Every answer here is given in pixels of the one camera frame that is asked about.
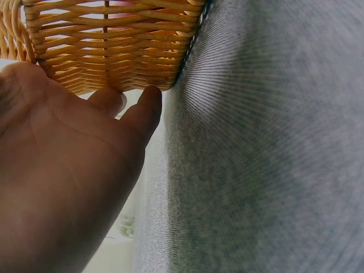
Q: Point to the person's left hand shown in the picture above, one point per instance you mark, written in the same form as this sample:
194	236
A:
62	170

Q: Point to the woven wicker basket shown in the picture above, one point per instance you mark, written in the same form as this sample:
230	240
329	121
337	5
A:
113	45

